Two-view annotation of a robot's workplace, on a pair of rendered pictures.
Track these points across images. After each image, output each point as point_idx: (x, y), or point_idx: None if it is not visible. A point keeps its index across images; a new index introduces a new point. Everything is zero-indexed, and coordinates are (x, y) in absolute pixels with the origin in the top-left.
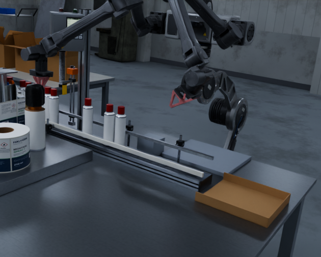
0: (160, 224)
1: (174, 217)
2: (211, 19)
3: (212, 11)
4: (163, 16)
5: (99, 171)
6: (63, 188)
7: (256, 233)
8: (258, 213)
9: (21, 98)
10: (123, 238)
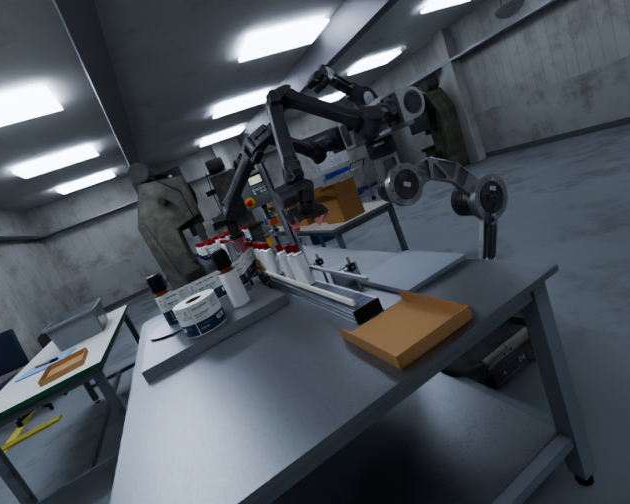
0: (279, 377)
1: (301, 366)
2: (337, 115)
3: (337, 105)
4: (337, 130)
5: (282, 316)
6: (236, 344)
7: (377, 382)
8: (406, 346)
9: (233, 261)
10: (229, 401)
